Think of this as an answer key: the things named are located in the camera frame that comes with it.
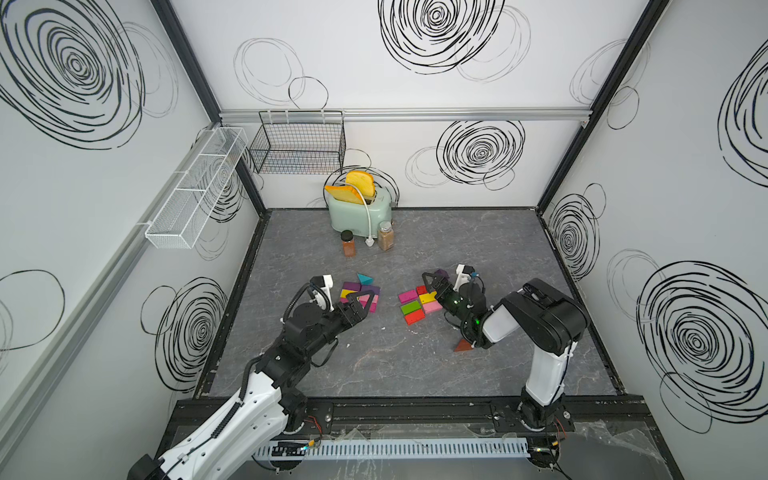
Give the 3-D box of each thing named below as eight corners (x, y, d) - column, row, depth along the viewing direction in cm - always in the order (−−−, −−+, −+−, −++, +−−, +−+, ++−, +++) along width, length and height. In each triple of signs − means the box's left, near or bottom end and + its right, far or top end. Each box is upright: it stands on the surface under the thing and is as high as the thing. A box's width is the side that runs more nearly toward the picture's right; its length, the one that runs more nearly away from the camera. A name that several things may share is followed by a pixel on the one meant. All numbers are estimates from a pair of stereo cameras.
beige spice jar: (379, 250, 110) (378, 231, 102) (379, 240, 113) (378, 221, 105) (394, 250, 110) (394, 231, 102) (393, 240, 113) (394, 221, 105)
